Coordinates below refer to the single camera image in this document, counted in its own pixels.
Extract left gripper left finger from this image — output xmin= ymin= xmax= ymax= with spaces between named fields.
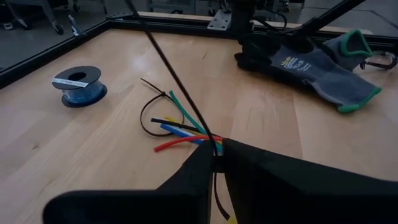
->
xmin=42 ymin=141 xmax=215 ymax=224

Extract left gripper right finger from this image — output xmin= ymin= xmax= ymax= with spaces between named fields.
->
xmin=222 ymin=138 xmax=398 ymax=224

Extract red wire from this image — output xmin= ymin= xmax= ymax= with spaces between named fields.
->
xmin=153 ymin=134 xmax=223 ymax=154

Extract blue wire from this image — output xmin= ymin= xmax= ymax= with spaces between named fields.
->
xmin=159 ymin=123 xmax=205 ymax=146

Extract black wire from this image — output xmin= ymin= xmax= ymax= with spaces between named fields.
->
xmin=150 ymin=117 xmax=215 ymax=138

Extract multicoloured wire bundle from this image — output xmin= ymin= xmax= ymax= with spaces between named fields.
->
xmin=164 ymin=116 xmax=238 ymax=224

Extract black zip tie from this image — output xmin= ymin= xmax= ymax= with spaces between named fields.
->
xmin=123 ymin=0 xmax=233 ymax=222
xmin=139 ymin=77 xmax=186 ymax=138

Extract printed grey work glove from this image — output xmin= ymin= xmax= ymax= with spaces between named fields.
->
xmin=234 ymin=30 xmax=383 ymax=114

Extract small black round disc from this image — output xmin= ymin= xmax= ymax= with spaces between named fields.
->
xmin=50 ymin=65 xmax=108 ymax=109

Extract black safety glasses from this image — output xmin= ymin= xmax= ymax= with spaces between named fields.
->
xmin=359 ymin=50 xmax=398 ymax=71

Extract grey office chair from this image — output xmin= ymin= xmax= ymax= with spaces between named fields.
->
xmin=0 ymin=0 xmax=82 ymax=35

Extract silver mounting plate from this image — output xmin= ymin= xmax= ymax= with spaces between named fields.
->
xmin=207 ymin=8 xmax=233 ymax=31

